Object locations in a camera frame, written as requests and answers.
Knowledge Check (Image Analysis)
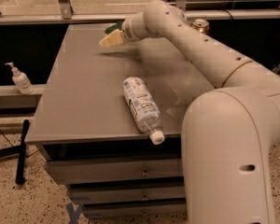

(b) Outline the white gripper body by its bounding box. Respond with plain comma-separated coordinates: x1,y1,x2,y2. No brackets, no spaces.
122,12,153,42

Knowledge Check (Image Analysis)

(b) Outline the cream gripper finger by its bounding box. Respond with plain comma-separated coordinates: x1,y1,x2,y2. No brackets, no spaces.
99,30,125,48

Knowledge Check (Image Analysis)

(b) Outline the green and yellow sponge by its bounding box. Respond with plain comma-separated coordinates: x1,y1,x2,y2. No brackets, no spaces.
105,21,123,35

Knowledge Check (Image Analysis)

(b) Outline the clear plastic water bottle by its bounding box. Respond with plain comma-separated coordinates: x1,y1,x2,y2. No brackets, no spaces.
122,77,165,145

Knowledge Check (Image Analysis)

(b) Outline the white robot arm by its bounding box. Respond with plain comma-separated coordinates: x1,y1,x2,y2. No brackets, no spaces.
100,0,280,224

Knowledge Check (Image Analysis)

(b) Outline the white pump dispenser bottle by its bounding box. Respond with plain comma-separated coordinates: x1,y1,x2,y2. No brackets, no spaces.
6,63,34,94

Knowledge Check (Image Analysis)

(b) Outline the gold soda can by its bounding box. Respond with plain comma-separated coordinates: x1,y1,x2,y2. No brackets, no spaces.
190,19,209,35

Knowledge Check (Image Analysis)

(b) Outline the grey drawer cabinet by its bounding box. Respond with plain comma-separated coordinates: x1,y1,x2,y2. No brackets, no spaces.
26,24,213,218

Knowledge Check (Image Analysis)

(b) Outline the black stick on floor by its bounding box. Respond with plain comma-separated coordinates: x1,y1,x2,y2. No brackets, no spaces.
15,119,30,185

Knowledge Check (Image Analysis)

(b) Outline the blue tape cross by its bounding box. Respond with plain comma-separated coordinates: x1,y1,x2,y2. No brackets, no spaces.
66,203,82,224

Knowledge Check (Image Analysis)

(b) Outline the metal window frame rail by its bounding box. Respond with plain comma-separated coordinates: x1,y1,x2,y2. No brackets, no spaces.
0,0,280,24

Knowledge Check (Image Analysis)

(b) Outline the black floor cable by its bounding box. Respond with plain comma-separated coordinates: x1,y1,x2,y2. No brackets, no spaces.
0,120,15,148

